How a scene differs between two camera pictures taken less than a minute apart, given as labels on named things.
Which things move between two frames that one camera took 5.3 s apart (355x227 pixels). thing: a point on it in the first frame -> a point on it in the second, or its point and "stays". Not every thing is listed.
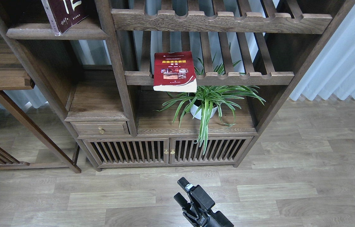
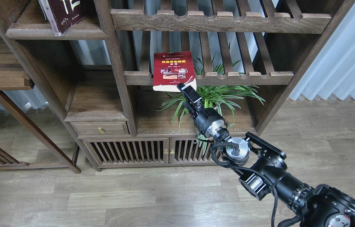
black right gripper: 197,217 -> 206,120
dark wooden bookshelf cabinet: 164,83 stays
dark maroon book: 63,14 stays
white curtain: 348,64 stays
